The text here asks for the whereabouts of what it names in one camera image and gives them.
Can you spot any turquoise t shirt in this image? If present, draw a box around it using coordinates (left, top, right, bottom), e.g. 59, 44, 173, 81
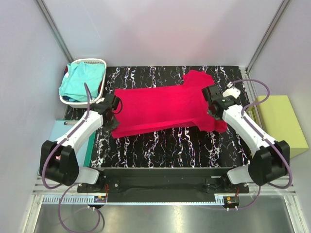
59, 62, 106, 102

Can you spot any pink t shirt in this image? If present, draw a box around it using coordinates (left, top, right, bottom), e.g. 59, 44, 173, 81
112, 70, 227, 138

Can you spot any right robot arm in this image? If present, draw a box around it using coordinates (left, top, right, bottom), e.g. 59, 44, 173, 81
202, 84, 293, 193

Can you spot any light blue clipboard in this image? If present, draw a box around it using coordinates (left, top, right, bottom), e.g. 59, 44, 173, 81
48, 120, 87, 166

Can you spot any yellow green drawer box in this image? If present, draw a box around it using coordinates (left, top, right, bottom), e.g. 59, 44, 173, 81
246, 95, 309, 158

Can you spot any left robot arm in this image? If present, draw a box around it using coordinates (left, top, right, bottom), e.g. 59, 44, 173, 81
39, 94, 123, 192

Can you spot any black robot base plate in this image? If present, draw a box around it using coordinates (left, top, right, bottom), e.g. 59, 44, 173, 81
76, 167, 250, 203

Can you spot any white laundry basket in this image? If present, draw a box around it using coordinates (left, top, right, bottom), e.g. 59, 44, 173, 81
59, 58, 107, 109

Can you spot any blue t shirt in basket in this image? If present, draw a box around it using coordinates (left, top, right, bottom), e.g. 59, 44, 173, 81
62, 96, 79, 102

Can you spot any green cutting mat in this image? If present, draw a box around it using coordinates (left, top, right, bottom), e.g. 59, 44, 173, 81
83, 132, 96, 167

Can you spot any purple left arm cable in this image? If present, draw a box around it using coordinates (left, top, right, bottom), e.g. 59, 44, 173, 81
41, 82, 105, 231

